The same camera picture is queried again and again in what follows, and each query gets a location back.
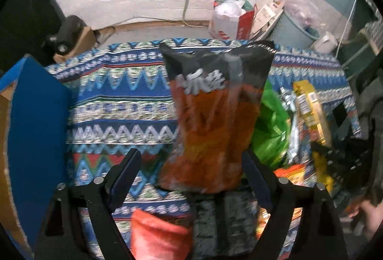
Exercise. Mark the black orange chip bag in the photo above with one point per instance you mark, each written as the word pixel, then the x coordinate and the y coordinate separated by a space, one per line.
pixel 209 116

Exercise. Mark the orange yellow snack packet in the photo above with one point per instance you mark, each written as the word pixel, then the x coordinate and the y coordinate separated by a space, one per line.
pixel 294 173

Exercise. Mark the patterned zigzag cloth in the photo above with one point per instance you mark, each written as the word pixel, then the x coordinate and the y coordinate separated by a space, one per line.
pixel 119 110

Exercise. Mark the blue cardboard box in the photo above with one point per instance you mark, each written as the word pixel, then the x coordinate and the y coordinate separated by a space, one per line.
pixel 39 128

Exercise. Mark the green snack packet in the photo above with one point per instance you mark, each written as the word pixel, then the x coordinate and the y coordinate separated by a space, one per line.
pixel 270 128

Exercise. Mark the cardboard packaging sheet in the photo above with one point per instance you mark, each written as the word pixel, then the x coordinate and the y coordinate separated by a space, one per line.
pixel 267 11

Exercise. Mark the red and white carton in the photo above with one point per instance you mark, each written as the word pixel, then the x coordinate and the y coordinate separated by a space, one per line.
pixel 230 26

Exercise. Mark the person's dark clothing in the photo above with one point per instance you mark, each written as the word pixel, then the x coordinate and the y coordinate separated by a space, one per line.
pixel 372 128

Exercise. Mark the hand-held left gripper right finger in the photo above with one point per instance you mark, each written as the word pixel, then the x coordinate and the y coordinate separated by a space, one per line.
pixel 254 176

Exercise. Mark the grey round bucket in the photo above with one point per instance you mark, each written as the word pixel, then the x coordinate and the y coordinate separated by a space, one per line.
pixel 287 29

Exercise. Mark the red orange snack packet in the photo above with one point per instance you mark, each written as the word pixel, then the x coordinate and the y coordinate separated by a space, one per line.
pixel 158 236

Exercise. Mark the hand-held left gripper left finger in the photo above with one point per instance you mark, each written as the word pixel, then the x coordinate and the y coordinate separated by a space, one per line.
pixel 127 176

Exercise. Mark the black silver snack packet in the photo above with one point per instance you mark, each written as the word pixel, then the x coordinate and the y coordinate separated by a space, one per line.
pixel 230 218

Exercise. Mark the person's right hand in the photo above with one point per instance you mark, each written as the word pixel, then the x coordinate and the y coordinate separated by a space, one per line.
pixel 366 218

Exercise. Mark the white small appliance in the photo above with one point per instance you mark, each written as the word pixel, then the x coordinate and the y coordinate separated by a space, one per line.
pixel 324 42

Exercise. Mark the black device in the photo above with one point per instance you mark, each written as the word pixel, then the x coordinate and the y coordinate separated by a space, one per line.
pixel 67 32

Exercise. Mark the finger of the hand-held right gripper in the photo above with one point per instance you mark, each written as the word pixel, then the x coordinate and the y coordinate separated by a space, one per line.
pixel 327 155

